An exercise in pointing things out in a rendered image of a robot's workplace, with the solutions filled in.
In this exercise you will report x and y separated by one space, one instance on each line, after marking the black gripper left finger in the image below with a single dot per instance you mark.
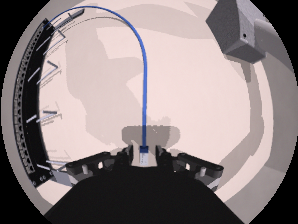
89 166

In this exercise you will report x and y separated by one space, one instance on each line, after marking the dark grey rack frame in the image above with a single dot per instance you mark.
28 136

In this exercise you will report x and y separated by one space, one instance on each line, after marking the grey ethernet plug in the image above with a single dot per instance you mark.
144 155

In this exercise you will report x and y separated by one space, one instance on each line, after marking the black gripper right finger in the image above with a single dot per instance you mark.
205 171

